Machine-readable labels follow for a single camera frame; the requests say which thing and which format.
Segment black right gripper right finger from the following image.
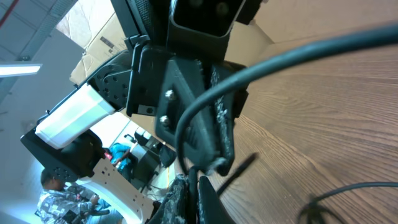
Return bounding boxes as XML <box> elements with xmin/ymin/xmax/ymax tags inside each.
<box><xmin>198</xmin><ymin>176</ymin><xmax>235</xmax><ymax>224</ymax></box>

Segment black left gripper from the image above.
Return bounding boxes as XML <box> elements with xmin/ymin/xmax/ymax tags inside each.
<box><xmin>126</xmin><ymin>44</ymin><xmax>246</xmax><ymax>176</ymax></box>

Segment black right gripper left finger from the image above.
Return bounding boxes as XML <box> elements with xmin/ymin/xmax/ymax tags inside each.
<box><xmin>149</xmin><ymin>174</ymin><xmax>188</xmax><ymax>224</ymax></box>

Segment black usb cables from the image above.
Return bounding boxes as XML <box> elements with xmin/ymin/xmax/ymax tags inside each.
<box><xmin>174</xmin><ymin>23</ymin><xmax>398</xmax><ymax>224</ymax></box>

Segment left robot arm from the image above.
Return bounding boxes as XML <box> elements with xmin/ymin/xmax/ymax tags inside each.
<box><xmin>21</xmin><ymin>0</ymin><xmax>259</xmax><ymax>223</ymax></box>

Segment person in teal shirt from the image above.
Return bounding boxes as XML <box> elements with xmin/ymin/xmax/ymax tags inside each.
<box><xmin>104</xmin><ymin>143</ymin><xmax>132</xmax><ymax>182</ymax></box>

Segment person in patterned shirt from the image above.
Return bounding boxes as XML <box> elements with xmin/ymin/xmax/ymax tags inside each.
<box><xmin>34</xmin><ymin>168</ymin><xmax>124</xmax><ymax>224</ymax></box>

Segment cardboard boxes stack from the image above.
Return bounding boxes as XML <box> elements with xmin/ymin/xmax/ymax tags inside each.
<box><xmin>56</xmin><ymin>0</ymin><xmax>127</xmax><ymax>84</ymax></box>

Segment ceiling light fixture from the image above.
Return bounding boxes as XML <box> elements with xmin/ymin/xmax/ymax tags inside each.
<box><xmin>0</xmin><ymin>64</ymin><xmax>42</xmax><ymax>78</ymax></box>

